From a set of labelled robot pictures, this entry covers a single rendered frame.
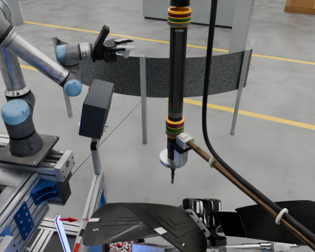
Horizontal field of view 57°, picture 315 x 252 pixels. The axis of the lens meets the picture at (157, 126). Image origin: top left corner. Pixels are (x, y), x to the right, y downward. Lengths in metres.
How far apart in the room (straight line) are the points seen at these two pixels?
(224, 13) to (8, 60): 5.82
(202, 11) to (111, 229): 6.33
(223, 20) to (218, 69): 4.16
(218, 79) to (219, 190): 1.03
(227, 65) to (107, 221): 2.15
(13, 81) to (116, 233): 0.87
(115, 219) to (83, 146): 2.25
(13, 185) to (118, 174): 1.43
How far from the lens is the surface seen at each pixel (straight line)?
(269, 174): 2.95
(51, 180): 1.52
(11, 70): 1.45
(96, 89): 1.49
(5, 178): 1.55
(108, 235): 0.91
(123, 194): 2.60
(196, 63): 2.69
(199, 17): 7.02
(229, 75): 2.90
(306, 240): 0.53
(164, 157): 0.74
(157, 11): 7.34
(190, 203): 0.89
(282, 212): 0.53
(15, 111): 1.39
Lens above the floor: 1.93
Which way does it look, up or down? 35 degrees down
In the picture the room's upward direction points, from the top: straight up
